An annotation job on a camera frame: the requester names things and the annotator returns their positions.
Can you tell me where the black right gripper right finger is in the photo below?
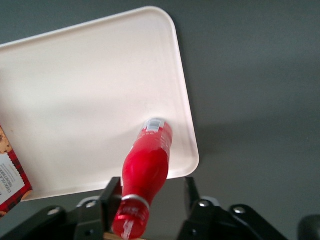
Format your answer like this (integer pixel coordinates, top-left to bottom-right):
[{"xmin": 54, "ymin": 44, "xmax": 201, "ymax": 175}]
[{"xmin": 176, "ymin": 176, "xmax": 239, "ymax": 240}]

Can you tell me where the cream plastic tray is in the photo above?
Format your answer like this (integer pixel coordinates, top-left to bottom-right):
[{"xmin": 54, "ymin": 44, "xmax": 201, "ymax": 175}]
[{"xmin": 0, "ymin": 5, "xmax": 201, "ymax": 202}]

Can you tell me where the red coke bottle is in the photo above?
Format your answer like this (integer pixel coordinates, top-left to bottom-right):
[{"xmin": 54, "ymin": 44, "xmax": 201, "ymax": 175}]
[{"xmin": 110, "ymin": 117, "xmax": 174, "ymax": 240}]

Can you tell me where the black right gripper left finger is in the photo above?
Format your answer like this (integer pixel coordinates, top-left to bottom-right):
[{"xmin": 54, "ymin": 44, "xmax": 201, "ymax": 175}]
[{"xmin": 74, "ymin": 176, "xmax": 124, "ymax": 240}]

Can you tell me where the red shortbread cookie box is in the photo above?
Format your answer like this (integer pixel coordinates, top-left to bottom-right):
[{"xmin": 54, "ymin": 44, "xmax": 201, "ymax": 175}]
[{"xmin": 0, "ymin": 123, "xmax": 34, "ymax": 221}]

